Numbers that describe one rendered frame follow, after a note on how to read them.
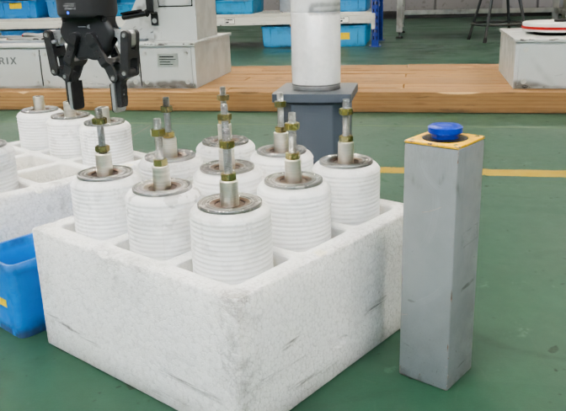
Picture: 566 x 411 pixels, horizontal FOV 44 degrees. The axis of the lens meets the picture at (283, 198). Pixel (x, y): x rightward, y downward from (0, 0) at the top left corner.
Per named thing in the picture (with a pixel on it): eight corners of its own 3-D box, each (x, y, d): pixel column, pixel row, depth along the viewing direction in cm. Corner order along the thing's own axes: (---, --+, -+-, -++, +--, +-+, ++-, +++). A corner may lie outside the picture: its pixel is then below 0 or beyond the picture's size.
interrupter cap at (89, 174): (113, 166, 101) (112, 162, 101) (144, 174, 96) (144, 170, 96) (66, 178, 96) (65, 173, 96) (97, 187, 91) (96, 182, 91)
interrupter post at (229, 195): (231, 211, 80) (229, 184, 79) (215, 207, 81) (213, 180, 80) (244, 205, 82) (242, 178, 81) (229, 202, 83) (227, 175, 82)
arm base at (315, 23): (296, 84, 138) (294, -6, 133) (343, 84, 137) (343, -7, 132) (288, 92, 130) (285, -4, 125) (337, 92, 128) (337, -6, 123)
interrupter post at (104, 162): (108, 173, 98) (105, 150, 97) (118, 176, 96) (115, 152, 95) (93, 177, 96) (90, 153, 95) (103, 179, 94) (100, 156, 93)
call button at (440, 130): (437, 136, 86) (438, 120, 85) (467, 140, 83) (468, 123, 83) (421, 142, 83) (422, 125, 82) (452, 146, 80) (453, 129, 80)
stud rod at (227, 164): (227, 194, 80) (224, 130, 78) (223, 193, 81) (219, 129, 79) (235, 193, 81) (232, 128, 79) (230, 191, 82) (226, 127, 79)
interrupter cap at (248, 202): (232, 221, 76) (232, 216, 76) (184, 210, 81) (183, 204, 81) (275, 204, 82) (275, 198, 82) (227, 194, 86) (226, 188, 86)
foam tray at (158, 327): (231, 260, 131) (226, 167, 126) (416, 317, 107) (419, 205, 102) (47, 343, 102) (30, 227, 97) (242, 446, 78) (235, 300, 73)
